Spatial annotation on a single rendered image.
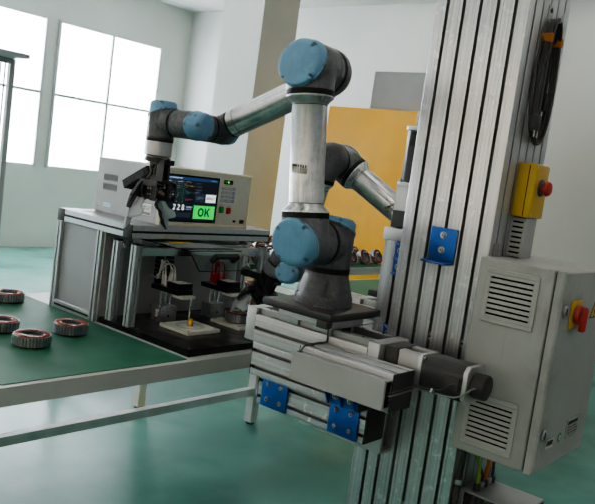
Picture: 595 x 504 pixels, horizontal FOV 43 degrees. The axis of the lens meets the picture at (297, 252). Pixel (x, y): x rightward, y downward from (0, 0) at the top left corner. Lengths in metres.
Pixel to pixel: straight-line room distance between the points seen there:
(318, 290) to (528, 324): 0.51
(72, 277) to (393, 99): 4.33
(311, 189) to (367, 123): 4.72
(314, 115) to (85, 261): 1.26
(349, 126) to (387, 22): 2.51
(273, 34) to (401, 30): 2.26
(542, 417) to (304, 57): 0.98
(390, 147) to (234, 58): 1.63
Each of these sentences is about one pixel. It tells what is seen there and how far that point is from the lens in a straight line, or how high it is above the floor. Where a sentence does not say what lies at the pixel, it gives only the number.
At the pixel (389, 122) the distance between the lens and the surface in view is 6.39.
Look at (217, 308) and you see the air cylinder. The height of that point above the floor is 0.80.
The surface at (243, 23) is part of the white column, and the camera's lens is 6.94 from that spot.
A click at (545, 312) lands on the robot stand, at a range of 1.79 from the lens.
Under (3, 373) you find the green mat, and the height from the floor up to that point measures 0.75.
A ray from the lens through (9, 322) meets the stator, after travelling 2.53.
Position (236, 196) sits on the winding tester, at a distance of 2.93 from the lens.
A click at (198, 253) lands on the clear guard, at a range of 2.51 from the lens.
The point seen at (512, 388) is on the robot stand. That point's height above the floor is 0.94.
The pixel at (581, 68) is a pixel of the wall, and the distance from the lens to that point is 7.76.
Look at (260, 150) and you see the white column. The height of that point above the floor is 1.49.
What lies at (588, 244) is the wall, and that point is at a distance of 7.54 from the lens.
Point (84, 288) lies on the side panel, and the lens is 2.82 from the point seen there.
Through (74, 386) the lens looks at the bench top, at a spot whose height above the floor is 0.72.
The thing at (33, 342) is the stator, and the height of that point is 0.77.
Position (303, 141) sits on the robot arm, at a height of 1.44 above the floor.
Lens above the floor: 1.37
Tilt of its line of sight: 6 degrees down
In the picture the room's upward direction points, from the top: 8 degrees clockwise
